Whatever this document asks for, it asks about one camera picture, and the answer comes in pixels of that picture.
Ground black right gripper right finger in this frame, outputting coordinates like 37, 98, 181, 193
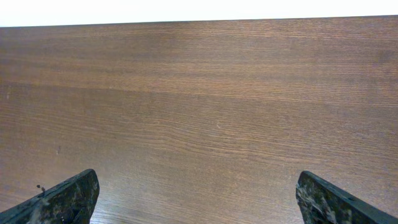
295, 170, 397, 224

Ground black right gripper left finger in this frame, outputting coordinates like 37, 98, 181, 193
1, 169, 100, 224

